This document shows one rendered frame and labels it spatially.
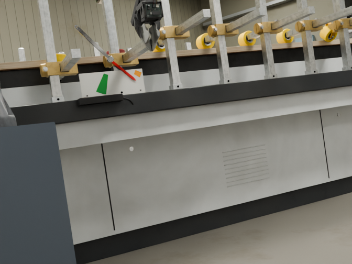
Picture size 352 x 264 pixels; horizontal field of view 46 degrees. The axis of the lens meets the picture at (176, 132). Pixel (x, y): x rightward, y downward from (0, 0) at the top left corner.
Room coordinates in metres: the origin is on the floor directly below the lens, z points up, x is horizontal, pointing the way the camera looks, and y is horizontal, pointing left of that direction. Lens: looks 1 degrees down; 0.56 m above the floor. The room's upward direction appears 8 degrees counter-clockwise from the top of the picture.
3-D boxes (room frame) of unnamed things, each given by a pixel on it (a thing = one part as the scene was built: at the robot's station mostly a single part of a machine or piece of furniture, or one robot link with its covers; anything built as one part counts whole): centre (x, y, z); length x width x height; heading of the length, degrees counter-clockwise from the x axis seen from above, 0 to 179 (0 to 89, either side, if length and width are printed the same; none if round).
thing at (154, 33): (1.40, 0.02, 0.86); 0.06 x 0.03 x 0.09; 23
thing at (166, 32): (1.79, -0.05, 0.94); 0.13 x 0.06 x 0.05; 113
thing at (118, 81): (1.65, 0.22, 0.75); 0.26 x 0.01 x 0.10; 113
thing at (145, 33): (1.39, 0.05, 0.86); 0.06 x 0.03 x 0.09; 23
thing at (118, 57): (1.70, 0.18, 0.84); 0.13 x 0.06 x 0.05; 113
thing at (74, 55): (1.54, 0.37, 0.83); 0.43 x 0.03 x 0.04; 23
